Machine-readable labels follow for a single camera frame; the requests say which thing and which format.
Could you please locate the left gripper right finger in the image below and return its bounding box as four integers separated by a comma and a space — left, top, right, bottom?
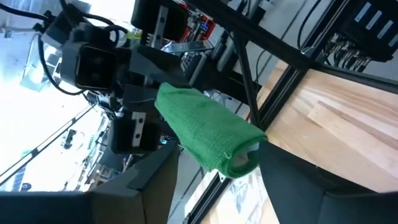
257, 141, 326, 224

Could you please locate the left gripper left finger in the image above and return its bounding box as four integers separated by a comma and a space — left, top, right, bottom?
86, 141, 180, 224

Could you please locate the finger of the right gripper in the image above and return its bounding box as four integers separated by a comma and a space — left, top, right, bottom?
121, 86, 175, 138
129, 46, 192, 86

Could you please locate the green elastic bandage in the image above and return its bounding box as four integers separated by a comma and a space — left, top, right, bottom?
154, 82, 268, 180

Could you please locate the black controller box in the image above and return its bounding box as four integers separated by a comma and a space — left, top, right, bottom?
323, 0, 398, 63

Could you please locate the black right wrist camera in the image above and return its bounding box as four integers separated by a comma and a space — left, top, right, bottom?
60, 41, 118, 91

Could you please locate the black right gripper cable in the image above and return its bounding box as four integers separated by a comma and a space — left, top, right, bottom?
0, 0, 130, 96

